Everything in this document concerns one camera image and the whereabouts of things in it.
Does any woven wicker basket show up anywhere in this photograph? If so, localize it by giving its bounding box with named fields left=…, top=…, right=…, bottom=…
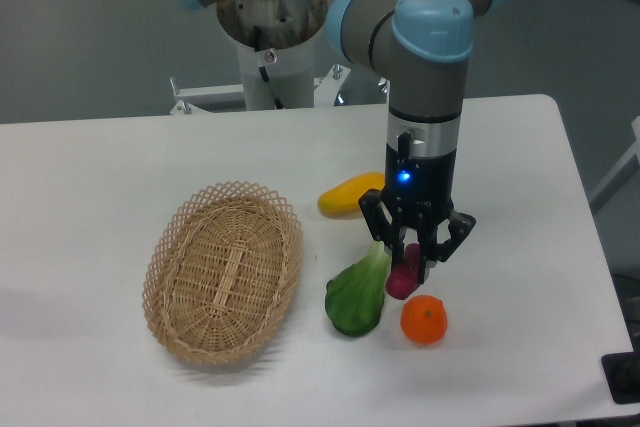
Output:
left=142, top=181, right=303, bottom=366

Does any green bok choy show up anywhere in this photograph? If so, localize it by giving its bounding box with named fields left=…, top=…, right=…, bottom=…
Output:
left=324, top=241, right=391, bottom=338

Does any orange tangerine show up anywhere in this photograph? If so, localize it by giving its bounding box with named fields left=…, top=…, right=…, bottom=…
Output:
left=400, top=295, right=448, bottom=345

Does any yellow mango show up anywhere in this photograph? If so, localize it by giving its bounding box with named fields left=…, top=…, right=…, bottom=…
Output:
left=317, top=172, right=385, bottom=218

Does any purple sweet potato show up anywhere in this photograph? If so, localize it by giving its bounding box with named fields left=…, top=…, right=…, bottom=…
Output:
left=385, top=243, right=420, bottom=300

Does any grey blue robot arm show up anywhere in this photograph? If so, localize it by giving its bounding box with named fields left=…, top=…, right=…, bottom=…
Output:
left=180, top=0, right=509, bottom=280

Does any white table leg frame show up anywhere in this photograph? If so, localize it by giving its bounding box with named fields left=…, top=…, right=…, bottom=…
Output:
left=588, top=117, right=639, bottom=214

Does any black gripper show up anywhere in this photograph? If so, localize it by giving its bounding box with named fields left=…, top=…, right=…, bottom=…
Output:
left=359, top=145, right=476, bottom=283

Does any white metal base frame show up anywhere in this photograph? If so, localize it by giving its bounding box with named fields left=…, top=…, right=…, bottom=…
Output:
left=168, top=64, right=391, bottom=115

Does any black cable port box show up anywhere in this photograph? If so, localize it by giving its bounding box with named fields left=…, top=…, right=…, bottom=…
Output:
left=601, top=352, right=639, bottom=405

